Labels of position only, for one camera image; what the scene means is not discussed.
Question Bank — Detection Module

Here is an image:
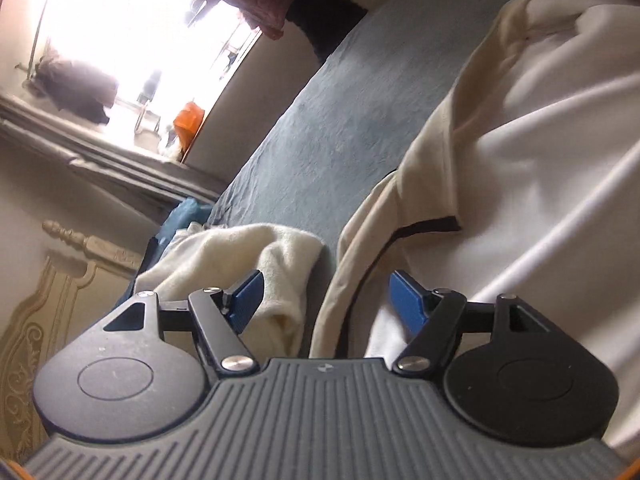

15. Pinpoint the orange bag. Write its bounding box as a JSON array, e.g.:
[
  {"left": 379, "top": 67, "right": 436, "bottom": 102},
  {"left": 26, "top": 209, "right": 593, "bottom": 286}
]
[{"left": 173, "top": 101, "right": 207, "bottom": 156}]

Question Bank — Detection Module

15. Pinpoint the bed with blue blanket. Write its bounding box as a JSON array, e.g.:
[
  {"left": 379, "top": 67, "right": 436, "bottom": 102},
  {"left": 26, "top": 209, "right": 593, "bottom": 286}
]
[{"left": 125, "top": 0, "right": 506, "bottom": 356}]

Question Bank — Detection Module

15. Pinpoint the beige zip jacket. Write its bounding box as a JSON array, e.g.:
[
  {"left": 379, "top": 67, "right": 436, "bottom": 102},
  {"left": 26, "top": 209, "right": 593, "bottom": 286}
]
[{"left": 310, "top": 0, "right": 640, "bottom": 461}]

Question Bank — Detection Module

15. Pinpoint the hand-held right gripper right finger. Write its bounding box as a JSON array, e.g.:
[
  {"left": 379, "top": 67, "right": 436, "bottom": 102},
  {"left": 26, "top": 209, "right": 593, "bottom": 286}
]
[{"left": 390, "top": 270, "right": 543, "bottom": 376}]

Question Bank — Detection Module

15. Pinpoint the dark hanging cloth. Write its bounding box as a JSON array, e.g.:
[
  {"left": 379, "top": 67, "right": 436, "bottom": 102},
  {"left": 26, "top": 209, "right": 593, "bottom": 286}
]
[{"left": 37, "top": 56, "right": 119, "bottom": 124}]

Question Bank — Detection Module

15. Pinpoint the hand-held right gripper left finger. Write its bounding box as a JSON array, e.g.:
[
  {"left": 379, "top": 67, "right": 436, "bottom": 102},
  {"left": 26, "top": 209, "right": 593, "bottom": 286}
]
[{"left": 102, "top": 270, "right": 264, "bottom": 376}]

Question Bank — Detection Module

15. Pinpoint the cream carved headboard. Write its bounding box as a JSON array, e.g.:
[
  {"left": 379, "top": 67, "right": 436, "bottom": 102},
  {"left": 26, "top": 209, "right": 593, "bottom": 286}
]
[{"left": 0, "top": 219, "right": 146, "bottom": 466}]

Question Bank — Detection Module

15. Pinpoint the cream fleece garment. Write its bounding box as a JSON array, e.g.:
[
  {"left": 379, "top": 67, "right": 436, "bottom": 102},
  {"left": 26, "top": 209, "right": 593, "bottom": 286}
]
[{"left": 134, "top": 222, "right": 327, "bottom": 357}]

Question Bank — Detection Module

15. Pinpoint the light blue cloth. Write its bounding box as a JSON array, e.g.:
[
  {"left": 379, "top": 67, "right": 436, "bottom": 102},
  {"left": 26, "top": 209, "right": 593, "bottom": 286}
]
[{"left": 154, "top": 197, "right": 217, "bottom": 250}]

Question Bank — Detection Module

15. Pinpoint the window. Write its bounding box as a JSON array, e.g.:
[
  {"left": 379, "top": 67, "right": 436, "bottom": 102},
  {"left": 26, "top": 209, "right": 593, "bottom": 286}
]
[{"left": 30, "top": 0, "right": 262, "bottom": 151}]

